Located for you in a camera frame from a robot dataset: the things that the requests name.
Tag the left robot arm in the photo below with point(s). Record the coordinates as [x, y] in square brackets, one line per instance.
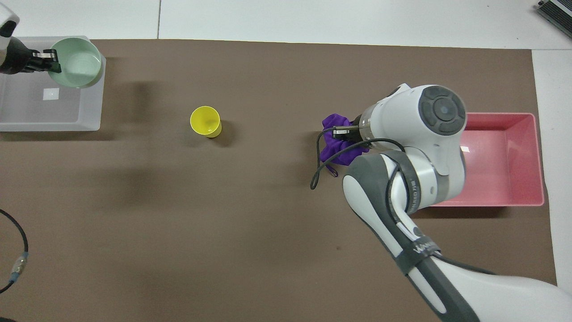
[8, 17]

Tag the yellow plastic cup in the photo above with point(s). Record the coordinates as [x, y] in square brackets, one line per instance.
[204, 121]

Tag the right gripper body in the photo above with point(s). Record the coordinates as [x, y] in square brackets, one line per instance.
[357, 121]

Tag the light green bowl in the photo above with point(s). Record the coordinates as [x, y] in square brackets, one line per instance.
[78, 67]

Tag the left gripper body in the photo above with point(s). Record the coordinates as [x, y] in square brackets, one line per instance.
[13, 58]

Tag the translucent grey tray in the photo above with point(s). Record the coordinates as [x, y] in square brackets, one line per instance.
[49, 112]

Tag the pink plastic tray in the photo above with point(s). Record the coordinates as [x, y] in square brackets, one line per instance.
[505, 165]

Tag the purple cloth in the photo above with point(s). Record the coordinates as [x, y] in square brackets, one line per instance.
[333, 150]

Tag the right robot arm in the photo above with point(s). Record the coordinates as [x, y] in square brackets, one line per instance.
[429, 143]

